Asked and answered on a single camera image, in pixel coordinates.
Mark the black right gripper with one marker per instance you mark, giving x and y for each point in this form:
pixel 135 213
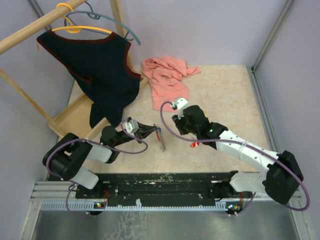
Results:
pixel 179 124

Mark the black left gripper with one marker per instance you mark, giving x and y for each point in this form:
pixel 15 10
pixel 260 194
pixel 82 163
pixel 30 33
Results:
pixel 145 131

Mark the red key tag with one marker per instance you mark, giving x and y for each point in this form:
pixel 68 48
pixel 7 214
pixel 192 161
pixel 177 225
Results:
pixel 194 144

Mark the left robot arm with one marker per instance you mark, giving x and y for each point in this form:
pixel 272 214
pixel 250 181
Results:
pixel 65 160

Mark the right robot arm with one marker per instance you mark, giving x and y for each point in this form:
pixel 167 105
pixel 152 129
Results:
pixel 277 174

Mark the pink cloth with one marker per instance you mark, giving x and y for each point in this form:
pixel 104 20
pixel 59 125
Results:
pixel 165 77

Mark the wooden clothes rack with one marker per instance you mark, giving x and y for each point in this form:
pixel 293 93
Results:
pixel 46 81

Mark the dark navy vest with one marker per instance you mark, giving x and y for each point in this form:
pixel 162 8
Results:
pixel 100 69

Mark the yellow clothes hanger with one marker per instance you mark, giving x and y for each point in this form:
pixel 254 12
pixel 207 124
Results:
pixel 72 28

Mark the grey-blue clothes hanger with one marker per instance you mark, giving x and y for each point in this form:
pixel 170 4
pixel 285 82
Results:
pixel 116 18

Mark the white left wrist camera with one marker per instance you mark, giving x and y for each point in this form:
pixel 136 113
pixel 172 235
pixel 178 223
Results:
pixel 131 125

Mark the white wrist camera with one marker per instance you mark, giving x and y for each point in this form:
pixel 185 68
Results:
pixel 131 125
pixel 179 104

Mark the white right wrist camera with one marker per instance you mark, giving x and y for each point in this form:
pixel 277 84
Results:
pixel 179 104

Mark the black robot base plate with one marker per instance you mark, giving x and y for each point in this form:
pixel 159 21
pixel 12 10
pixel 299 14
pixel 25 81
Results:
pixel 162 189

